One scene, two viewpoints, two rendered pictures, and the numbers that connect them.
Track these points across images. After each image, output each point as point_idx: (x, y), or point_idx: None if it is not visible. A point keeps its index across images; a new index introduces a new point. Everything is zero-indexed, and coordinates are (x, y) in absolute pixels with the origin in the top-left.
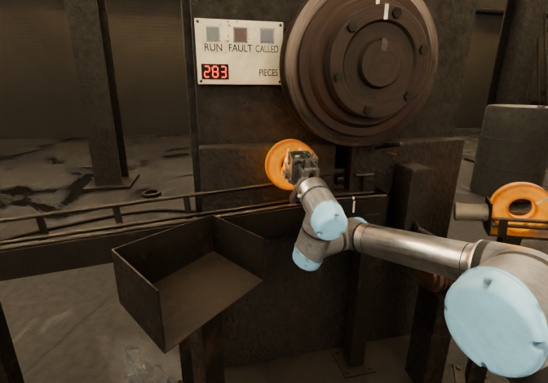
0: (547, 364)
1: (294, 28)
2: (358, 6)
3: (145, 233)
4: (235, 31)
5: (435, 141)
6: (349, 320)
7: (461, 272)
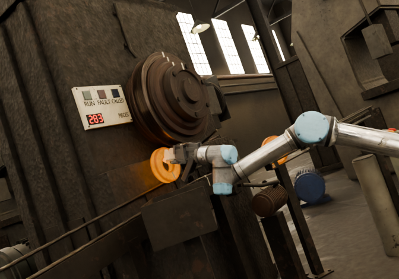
0: (329, 124)
1: (142, 81)
2: (167, 66)
3: (110, 237)
4: (98, 92)
5: (217, 139)
6: (241, 276)
7: (289, 142)
